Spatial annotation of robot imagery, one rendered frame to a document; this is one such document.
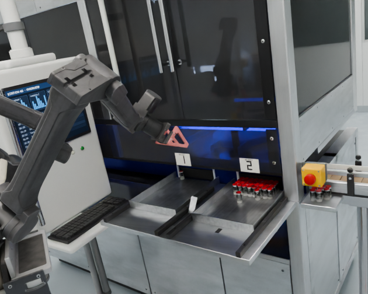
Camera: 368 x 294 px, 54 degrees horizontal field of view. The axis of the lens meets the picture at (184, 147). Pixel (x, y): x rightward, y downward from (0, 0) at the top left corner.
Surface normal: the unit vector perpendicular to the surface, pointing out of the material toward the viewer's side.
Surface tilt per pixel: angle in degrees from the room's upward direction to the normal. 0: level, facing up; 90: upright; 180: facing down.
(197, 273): 90
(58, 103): 85
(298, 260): 90
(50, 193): 90
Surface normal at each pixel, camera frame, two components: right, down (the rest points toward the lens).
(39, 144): -0.33, 0.25
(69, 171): 0.83, 0.03
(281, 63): -0.58, 0.33
